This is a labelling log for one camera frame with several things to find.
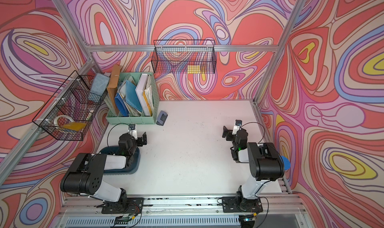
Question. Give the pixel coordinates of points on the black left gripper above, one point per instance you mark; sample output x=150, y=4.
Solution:
x=139, y=143

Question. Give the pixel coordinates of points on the dark teal storage box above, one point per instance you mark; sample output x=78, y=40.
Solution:
x=127, y=170

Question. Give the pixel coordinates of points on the yellow card in basket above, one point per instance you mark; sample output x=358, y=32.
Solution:
x=74, y=126

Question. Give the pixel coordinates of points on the black wire basket wall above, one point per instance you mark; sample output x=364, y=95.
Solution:
x=174, y=55
x=72, y=98

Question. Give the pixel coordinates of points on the blue folder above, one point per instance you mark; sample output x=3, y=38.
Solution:
x=127, y=100

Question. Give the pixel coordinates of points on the grey blue hole punch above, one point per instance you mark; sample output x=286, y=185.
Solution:
x=161, y=119

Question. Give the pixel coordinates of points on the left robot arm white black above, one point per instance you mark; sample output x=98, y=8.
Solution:
x=85, y=175

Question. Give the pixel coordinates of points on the black wire basket left wall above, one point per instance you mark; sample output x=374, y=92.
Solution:
x=72, y=98

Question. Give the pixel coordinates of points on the grey blue sponge pad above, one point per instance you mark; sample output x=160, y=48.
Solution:
x=99, y=85

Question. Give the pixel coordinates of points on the brown cardboard folder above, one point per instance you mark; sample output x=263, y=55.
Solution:
x=113, y=86

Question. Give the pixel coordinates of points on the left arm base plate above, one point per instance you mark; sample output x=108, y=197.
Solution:
x=131, y=206

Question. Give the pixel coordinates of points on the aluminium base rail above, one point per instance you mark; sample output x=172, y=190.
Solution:
x=187, y=211

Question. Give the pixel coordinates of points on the white tape roll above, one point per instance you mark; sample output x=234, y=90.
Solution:
x=62, y=120

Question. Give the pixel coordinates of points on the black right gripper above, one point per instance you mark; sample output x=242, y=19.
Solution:
x=229, y=132

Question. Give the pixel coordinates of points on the clear tube blue cap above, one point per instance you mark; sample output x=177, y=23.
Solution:
x=286, y=163

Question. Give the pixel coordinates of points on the black wire basket back wall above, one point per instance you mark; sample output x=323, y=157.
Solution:
x=174, y=55

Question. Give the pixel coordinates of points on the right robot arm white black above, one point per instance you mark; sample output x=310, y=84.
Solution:
x=265, y=163

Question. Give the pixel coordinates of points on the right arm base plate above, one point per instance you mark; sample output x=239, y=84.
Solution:
x=240, y=205

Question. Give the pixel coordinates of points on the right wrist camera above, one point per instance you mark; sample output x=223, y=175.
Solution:
x=237, y=124

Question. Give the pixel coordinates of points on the yellow sticky note pad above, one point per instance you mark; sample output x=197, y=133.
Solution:
x=193, y=69

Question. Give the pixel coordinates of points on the white binder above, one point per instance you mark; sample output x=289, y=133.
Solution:
x=140, y=90

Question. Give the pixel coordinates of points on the green plastic file organizer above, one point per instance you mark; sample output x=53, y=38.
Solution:
x=152, y=95

